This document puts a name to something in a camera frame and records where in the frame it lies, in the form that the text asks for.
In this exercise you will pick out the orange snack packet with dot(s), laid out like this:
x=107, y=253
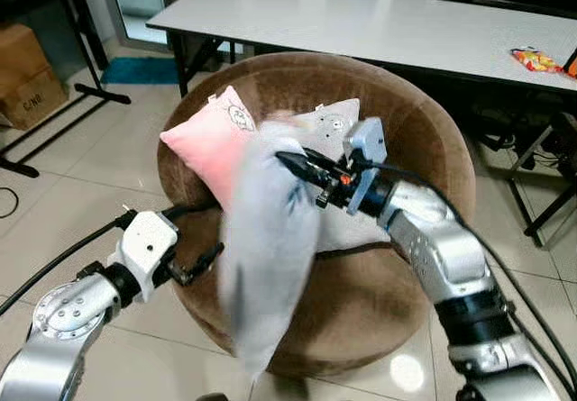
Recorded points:
x=536, y=60

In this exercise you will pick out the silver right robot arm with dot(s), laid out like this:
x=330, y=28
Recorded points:
x=455, y=266

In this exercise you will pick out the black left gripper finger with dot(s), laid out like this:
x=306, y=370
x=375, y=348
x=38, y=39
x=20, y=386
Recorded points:
x=191, y=210
x=204, y=264

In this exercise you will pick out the blue floor mat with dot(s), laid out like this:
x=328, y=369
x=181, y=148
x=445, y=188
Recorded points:
x=135, y=70

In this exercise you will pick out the grey pillow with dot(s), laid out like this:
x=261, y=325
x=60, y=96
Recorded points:
x=270, y=257

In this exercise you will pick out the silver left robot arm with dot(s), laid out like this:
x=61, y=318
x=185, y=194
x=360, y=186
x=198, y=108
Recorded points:
x=63, y=324

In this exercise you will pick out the white printed pillow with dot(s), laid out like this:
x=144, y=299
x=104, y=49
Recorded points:
x=329, y=126

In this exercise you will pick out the white folding table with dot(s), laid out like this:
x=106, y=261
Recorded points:
x=361, y=22

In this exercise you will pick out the brown cardboard box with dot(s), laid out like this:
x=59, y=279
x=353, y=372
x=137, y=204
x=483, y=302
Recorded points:
x=27, y=81

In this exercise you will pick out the pink pillow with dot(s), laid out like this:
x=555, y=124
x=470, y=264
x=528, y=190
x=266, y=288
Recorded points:
x=206, y=144

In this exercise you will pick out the black metal rack stand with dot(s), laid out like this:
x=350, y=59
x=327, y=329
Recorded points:
x=86, y=59

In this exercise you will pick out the brown round sofa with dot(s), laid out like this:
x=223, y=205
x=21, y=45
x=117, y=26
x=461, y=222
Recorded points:
x=361, y=311

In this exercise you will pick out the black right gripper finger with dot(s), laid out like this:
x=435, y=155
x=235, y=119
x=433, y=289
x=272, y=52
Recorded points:
x=325, y=159
x=302, y=168

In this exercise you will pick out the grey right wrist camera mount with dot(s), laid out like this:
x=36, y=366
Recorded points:
x=365, y=153

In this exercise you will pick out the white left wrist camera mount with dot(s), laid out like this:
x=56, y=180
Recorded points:
x=144, y=243

